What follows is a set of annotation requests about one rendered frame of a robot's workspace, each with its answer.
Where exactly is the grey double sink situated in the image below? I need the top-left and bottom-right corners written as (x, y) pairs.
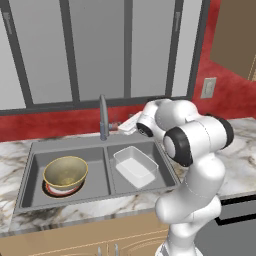
top-left (13, 135), bottom-right (182, 215)

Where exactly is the window with dark frame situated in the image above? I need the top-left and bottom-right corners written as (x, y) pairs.
top-left (0, 0), bottom-right (212, 117)

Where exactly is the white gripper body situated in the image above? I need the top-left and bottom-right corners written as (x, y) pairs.
top-left (118, 111), bottom-right (145, 136)

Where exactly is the grey and black dishwasher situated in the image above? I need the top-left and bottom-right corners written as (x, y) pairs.
top-left (194, 194), bottom-right (256, 256)

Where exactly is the red and white sink drain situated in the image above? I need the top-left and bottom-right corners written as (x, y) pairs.
top-left (41, 179), bottom-right (84, 199)

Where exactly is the clear tupperware container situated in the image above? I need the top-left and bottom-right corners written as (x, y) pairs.
top-left (113, 145), bottom-right (159, 189)

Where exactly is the tan cupboard door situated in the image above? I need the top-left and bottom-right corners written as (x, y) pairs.
top-left (107, 216), bottom-right (172, 256)
top-left (0, 229), bottom-right (108, 256)

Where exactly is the grey tap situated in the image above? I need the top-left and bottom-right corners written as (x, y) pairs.
top-left (98, 94), bottom-right (120, 142)

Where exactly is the brown wall cupboard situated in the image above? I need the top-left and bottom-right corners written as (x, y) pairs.
top-left (209, 0), bottom-right (256, 82)

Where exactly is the grey wall socket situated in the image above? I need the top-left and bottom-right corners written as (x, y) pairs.
top-left (200, 77), bottom-right (217, 100)

